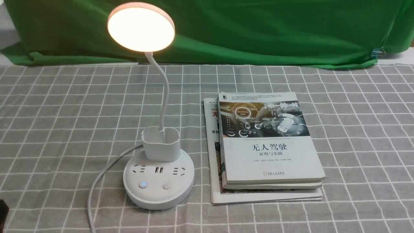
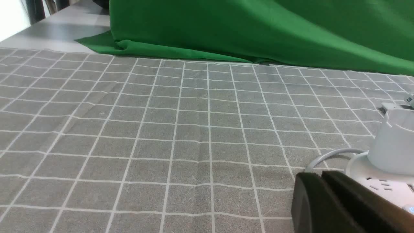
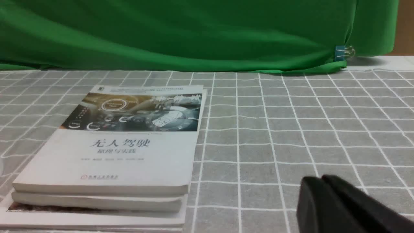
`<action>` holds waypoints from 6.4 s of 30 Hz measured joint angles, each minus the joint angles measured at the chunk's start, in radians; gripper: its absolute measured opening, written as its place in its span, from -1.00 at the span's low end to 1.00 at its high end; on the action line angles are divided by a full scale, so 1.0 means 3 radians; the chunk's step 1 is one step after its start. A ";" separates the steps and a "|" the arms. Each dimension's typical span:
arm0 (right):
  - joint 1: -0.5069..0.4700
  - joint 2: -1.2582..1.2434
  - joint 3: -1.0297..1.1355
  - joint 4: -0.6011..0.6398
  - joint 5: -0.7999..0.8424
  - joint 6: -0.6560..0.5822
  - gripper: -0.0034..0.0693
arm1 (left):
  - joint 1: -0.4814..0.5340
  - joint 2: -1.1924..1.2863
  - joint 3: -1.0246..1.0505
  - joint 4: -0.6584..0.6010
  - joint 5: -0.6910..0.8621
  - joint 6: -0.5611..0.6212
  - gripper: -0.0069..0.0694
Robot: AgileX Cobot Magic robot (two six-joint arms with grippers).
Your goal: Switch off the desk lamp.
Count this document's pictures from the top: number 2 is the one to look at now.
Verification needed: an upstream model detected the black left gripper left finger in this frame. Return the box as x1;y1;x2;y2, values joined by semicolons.
291;172;365;233

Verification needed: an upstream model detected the grey checked tablecloth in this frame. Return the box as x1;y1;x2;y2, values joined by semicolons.
0;48;413;233

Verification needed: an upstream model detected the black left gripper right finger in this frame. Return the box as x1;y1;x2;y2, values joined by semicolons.
321;171;414;233

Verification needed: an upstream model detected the green backdrop cloth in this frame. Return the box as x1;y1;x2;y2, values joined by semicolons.
77;0;414;76

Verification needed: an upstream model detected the white desk lamp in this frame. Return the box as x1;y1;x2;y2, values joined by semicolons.
345;108;414;214

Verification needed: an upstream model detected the white lamp power cord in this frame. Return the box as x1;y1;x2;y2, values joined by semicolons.
305;148;367;173

